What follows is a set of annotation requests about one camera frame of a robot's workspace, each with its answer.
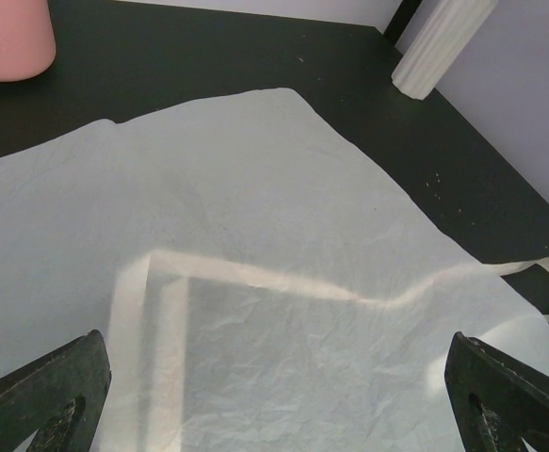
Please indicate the white ribbed vase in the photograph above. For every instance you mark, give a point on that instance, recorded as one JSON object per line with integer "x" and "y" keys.
{"x": 446, "y": 32}

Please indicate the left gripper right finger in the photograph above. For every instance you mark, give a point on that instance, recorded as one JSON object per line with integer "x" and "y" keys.
{"x": 499, "y": 403}

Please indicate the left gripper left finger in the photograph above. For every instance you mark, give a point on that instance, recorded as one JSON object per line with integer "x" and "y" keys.
{"x": 58, "y": 399}

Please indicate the cream ribbon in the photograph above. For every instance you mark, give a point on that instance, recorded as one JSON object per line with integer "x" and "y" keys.
{"x": 214, "y": 355}

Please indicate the white wrapping paper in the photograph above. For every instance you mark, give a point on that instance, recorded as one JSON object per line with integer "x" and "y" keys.
{"x": 256, "y": 178}

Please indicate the pink vase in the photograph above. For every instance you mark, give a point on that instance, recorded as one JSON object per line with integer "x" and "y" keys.
{"x": 27, "y": 40}

